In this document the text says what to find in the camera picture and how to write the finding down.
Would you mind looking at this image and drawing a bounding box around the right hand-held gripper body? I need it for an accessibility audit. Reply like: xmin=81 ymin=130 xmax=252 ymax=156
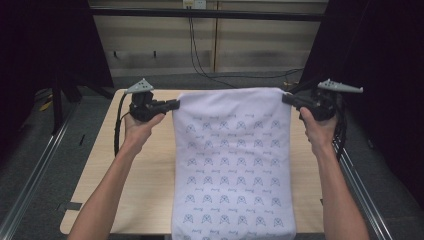
xmin=297 ymin=78 xmax=365 ymax=122

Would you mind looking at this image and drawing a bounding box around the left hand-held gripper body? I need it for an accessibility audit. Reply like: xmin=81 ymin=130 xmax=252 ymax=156
xmin=124 ymin=78 xmax=163 ymax=123

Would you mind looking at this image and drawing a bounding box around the white patterned towel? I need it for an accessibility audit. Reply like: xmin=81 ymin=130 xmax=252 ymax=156
xmin=170 ymin=86 xmax=298 ymax=240

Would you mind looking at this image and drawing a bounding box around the person's left hand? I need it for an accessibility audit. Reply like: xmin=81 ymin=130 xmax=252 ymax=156
xmin=123 ymin=111 xmax=166 ymax=155

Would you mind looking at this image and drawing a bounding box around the person's right hand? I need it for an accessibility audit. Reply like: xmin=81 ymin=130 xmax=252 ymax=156
xmin=298 ymin=106 xmax=340 ymax=155

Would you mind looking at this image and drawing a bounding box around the dark curtain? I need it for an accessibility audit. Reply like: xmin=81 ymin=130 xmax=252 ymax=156
xmin=0 ymin=0 xmax=115 ymax=164
xmin=298 ymin=0 xmax=424 ymax=211

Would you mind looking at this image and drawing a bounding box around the black metal stand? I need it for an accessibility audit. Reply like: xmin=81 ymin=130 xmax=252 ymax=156
xmin=50 ymin=75 xmax=83 ymax=136

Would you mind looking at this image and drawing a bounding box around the black horizontal bar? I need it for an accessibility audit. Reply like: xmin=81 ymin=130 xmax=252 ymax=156
xmin=89 ymin=7 xmax=327 ymax=23

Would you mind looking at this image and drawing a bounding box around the yellow object on floor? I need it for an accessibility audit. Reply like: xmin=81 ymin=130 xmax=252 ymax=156
xmin=38 ymin=99 xmax=54 ymax=113

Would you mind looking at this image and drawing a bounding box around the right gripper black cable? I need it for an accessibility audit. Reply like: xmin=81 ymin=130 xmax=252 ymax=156
xmin=332 ymin=94 xmax=349 ymax=163

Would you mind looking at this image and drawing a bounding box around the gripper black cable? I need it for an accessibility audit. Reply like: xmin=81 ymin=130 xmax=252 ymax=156
xmin=113 ymin=92 xmax=132 ymax=158
xmin=332 ymin=94 xmax=349 ymax=163

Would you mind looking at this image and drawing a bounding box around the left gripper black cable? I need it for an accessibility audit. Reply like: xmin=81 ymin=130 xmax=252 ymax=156
xmin=113 ymin=92 xmax=132 ymax=158

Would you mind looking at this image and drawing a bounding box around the black wall cable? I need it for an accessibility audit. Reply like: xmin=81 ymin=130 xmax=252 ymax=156
xmin=187 ymin=16 xmax=305 ymax=91

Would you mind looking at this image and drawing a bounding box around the metal floor rail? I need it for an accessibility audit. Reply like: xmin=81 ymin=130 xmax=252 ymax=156
xmin=333 ymin=139 xmax=395 ymax=240
xmin=0 ymin=99 xmax=80 ymax=240

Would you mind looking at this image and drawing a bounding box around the white wall socket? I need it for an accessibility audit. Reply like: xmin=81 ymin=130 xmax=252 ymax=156
xmin=182 ymin=0 xmax=208 ymax=10

